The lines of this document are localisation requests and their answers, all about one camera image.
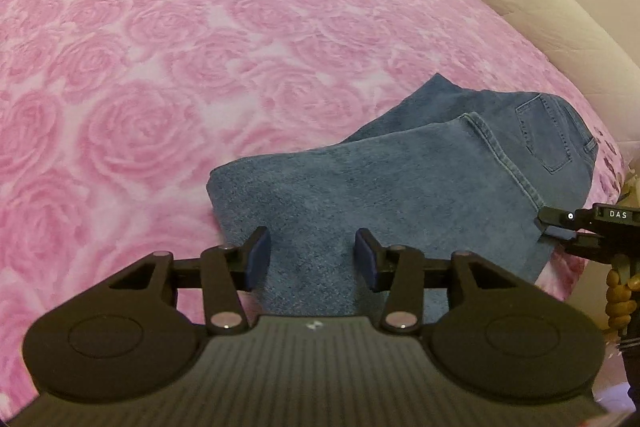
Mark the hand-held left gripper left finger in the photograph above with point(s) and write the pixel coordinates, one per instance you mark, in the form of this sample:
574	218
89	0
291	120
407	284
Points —
257	258

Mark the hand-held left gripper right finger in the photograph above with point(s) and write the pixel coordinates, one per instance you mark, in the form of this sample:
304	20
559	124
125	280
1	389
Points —
367	259

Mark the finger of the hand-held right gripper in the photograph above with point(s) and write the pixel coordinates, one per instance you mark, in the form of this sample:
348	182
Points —
560	215
556	231

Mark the blue denim jeans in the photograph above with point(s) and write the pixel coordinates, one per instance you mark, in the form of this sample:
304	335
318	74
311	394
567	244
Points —
400	187

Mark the person's right hand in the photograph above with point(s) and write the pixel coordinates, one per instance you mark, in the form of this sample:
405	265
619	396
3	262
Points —
617	302

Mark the pink rose-patterned blanket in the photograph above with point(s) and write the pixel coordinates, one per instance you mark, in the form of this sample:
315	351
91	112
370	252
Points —
125	82

